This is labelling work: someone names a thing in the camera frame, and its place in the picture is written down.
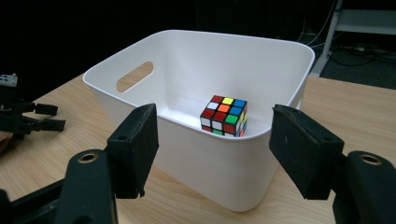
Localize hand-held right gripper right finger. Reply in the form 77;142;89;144
268;104;346;201

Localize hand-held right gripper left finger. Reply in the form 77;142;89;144
106;103;161;200

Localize white plastic bin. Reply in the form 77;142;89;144
82;29;317;214

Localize multicoloured puzzle cube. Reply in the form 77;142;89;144
199;94;249;138

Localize white metal stand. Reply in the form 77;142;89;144
310;0;396;77

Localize black cables under stand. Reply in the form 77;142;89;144
330;43;396;68

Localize white floor cable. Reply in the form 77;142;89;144
297;0;339;48

